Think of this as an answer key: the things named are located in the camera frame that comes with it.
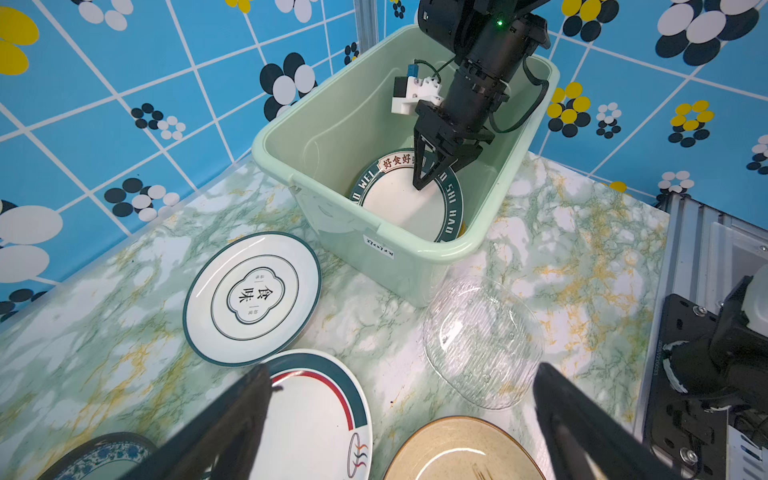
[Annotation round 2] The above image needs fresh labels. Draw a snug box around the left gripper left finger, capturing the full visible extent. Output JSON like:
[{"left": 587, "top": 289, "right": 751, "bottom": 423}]
[{"left": 123, "top": 364, "right": 282, "bottom": 479}]

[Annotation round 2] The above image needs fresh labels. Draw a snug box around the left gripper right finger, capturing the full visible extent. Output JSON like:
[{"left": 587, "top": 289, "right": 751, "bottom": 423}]
[{"left": 532, "top": 362, "right": 680, "bottom": 479}]

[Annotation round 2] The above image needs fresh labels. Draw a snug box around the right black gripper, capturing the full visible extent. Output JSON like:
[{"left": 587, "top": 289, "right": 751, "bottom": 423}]
[{"left": 412, "top": 100, "right": 495, "bottom": 191}]

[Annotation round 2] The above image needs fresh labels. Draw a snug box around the green rim HAO SHI plate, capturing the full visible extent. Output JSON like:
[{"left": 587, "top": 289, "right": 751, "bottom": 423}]
[{"left": 348, "top": 149, "right": 465, "bottom": 243}]

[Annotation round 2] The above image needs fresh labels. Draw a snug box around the green red rim white plate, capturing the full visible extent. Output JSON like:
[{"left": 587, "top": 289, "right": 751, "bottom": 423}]
[{"left": 250, "top": 343, "right": 373, "bottom": 479}]

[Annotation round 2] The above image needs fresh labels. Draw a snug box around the light green plastic bin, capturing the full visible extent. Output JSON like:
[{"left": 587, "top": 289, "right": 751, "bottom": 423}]
[{"left": 251, "top": 23, "right": 561, "bottom": 310}]

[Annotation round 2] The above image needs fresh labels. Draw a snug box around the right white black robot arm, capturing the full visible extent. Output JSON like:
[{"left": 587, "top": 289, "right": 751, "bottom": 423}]
[{"left": 412, "top": 1, "right": 551, "bottom": 190}]

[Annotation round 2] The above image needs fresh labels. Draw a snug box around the blue patterned small plate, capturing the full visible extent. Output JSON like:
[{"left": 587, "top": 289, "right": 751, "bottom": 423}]
[{"left": 39, "top": 432, "right": 157, "bottom": 480}]

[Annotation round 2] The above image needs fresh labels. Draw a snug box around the beige bamboo print plate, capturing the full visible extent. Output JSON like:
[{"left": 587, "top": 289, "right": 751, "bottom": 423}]
[{"left": 384, "top": 416, "right": 544, "bottom": 479}]

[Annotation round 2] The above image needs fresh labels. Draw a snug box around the clear glass plate right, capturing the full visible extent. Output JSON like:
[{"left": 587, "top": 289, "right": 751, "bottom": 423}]
[{"left": 422, "top": 276, "right": 543, "bottom": 410}]

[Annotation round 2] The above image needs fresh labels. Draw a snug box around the white plate cloud emblem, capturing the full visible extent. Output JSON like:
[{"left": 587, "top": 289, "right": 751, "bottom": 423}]
[{"left": 182, "top": 231, "right": 322, "bottom": 367}]

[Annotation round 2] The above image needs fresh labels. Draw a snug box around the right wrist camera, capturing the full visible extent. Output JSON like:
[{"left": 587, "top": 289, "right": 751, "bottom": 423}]
[{"left": 391, "top": 63, "right": 443, "bottom": 115}]

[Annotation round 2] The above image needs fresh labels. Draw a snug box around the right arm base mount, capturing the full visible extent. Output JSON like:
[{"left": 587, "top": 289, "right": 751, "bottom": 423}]
[{"left": 642, "top": 294, "right": 767, "bottom": 479}]

